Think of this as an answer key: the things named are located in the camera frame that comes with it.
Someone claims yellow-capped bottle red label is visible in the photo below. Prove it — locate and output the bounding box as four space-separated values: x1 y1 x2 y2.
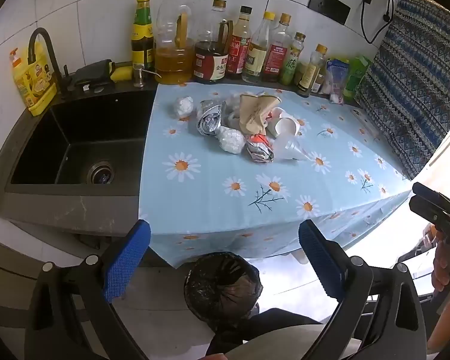
262 13 292 83

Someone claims yellow sponge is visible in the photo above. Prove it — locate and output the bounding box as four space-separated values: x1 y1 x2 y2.
110 65 136 82

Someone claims blue daisy tablecloth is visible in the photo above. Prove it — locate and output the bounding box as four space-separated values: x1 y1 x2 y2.
139 80 413 269

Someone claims person's beige top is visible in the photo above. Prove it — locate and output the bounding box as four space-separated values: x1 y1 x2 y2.
204 322 362 360

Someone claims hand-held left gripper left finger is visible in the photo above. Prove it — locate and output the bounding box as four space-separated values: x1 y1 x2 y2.
24 219 152 360

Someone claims blue white packet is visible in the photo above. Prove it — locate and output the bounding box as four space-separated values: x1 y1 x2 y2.
322 58 350 104

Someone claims metal soap pump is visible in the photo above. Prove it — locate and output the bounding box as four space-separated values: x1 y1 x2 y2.
132 64 162 89

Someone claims bin with black bag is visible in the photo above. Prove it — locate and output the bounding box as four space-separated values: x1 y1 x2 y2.
184 252 263 332

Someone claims clear bottle beige label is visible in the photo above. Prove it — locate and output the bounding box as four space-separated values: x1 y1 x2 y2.
242 11 276 84

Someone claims clear plastic bag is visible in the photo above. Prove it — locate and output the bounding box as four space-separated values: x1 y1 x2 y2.
223 92 248 128

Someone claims plastic wrap ball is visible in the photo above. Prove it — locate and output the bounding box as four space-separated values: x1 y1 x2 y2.
215 125 246 154

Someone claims black faucet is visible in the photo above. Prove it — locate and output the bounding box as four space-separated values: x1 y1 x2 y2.
27 27 76 100

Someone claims black wall socket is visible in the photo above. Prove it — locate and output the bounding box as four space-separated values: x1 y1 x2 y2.
308 0 351 25

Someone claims colourful wrapper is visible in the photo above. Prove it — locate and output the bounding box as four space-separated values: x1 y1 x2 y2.
245 134 276 164

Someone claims black cable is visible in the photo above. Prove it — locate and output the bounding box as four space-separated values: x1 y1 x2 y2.
360 0 394 46

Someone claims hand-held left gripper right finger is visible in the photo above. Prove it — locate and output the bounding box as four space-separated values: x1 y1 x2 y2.
298 219 428 360

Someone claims person's right hand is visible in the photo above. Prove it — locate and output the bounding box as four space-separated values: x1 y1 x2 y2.
430 228 450 292

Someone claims metal sink drain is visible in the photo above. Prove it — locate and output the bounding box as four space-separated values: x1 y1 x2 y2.
87 160 115 185

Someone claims person's right forearm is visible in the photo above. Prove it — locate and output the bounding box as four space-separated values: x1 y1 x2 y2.
427 313 450 354

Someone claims dark soy sauce jug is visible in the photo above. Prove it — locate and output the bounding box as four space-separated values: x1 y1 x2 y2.
193 0 234 83

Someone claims clear oil jug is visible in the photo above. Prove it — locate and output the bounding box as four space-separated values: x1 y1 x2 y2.
154 0 196 85

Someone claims white paper ball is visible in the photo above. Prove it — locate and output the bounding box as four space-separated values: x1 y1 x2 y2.
173 96 194 118

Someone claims green packet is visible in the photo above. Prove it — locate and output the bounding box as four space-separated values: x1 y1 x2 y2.
343 56 372 102

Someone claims yellow dish soap bottle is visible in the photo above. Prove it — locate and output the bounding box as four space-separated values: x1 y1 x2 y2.
10 43 59 117

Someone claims green glass bottle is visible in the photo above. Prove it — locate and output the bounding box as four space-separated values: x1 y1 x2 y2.
130 0 155 71

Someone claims small yellow-capped bottle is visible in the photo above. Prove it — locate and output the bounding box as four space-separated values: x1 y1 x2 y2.
298 44 328 96

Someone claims silver foil bag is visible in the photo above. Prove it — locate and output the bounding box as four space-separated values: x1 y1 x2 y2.
196 99 227 136

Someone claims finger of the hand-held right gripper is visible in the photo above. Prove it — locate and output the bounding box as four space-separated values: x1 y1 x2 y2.
409 196 450 246
412 182 450 214

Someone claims black sink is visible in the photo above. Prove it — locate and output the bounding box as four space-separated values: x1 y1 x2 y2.
0 86 159 238

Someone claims brown paper bag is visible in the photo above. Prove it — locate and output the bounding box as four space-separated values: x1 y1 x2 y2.
239 93 282 136

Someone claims blue patterned cloth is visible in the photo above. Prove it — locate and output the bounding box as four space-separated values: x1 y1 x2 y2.
354 0 450 181

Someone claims bottle green label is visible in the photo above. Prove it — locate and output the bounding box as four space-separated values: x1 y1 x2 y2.
279 32 306 86

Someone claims dark bottle red label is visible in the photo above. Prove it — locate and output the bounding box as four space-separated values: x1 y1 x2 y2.
227 5 253 79

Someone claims clear plastic cup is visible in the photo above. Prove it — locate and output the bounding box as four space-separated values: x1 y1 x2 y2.
274 135 310 162

